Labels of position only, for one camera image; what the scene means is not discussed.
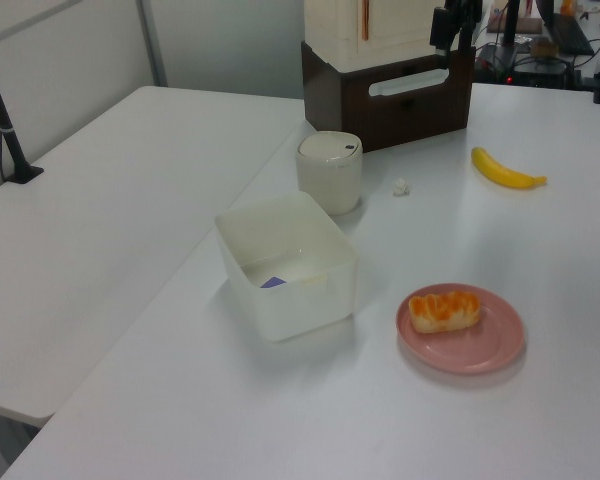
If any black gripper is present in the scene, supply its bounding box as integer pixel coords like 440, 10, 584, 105
429, 0, 483, 52

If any orange glazed bread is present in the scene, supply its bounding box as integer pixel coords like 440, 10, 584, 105
408, 291, 482, 334

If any pink plastic plate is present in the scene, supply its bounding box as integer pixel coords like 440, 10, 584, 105
396, 283, 527, 376

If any black monitor stand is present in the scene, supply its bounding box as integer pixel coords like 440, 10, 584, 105
489, 0, 522, 61

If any small cardboard box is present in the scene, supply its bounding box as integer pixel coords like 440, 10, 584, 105
530, 37, 559, 59

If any brown drawer box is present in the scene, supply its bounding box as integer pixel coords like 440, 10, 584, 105
300, 40, 477, 154

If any black laptop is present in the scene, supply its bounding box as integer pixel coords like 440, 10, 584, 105
534, 0, 596, 57

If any yellow banana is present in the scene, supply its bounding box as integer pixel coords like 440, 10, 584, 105
470, 146, 549, 191

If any white lidded trash can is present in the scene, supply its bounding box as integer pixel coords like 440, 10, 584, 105
294, 130, 364, 217

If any white rectangular plastic container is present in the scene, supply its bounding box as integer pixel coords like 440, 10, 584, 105
214, 190, 359, 343

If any white side table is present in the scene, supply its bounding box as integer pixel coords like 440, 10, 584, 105
0, 85, 306, 429

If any black camera stand pole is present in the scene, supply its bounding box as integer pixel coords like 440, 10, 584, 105
0, 37, 45, 185

